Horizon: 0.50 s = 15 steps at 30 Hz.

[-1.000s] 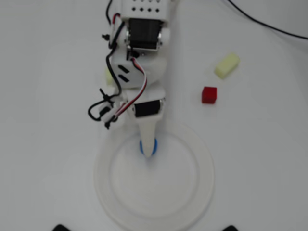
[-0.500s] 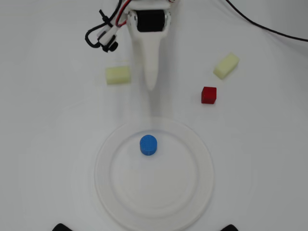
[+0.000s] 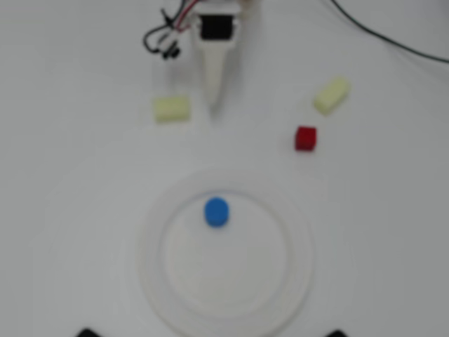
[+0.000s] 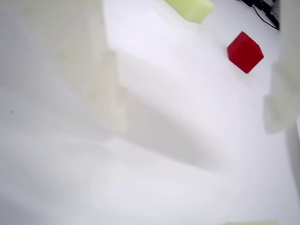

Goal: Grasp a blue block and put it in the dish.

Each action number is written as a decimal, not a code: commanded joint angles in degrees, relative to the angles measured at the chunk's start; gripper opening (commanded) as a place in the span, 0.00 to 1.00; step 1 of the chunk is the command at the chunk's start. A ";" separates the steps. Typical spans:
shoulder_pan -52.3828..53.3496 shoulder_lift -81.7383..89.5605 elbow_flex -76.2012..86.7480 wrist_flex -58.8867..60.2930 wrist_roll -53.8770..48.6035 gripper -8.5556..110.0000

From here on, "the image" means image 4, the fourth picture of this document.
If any long black cable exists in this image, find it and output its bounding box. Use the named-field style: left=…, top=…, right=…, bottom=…
left=236, top=0, right=281, bottom=31

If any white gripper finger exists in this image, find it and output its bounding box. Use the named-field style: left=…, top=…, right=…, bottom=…
left=0, top=0, right=129, bottom=148
left=263, top=0, right=300, bottom=135

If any pale yellow rectangular block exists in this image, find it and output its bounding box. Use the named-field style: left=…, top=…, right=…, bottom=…
left=164, top=0, right=215, bottom=24

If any red cube block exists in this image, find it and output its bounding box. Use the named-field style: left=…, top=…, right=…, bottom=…
left=226, top=31, right=265, bottom=75

